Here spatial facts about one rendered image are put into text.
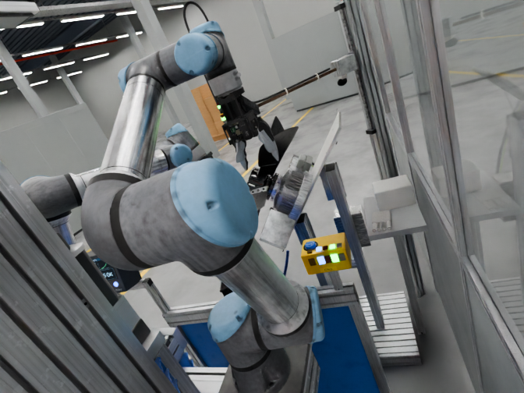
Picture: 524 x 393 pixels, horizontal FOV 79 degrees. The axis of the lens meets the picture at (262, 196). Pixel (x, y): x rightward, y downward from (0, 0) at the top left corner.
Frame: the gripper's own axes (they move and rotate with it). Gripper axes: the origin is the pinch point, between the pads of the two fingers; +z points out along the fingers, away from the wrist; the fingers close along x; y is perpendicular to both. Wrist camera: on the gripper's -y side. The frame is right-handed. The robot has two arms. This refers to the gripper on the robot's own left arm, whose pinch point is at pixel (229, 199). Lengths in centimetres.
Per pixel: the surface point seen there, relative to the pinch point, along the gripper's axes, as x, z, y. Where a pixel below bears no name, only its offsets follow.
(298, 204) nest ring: 18.7, 25.0, 13.5
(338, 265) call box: -18.7, 36.7, 27.5
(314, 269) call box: -18.8, 34.2, 19.4
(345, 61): 56, -9, 61
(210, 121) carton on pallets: 767, -35, -377
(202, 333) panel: -16, 44, -53
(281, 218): 18.1, 26.7, 2.2
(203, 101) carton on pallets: 764, -88, -352
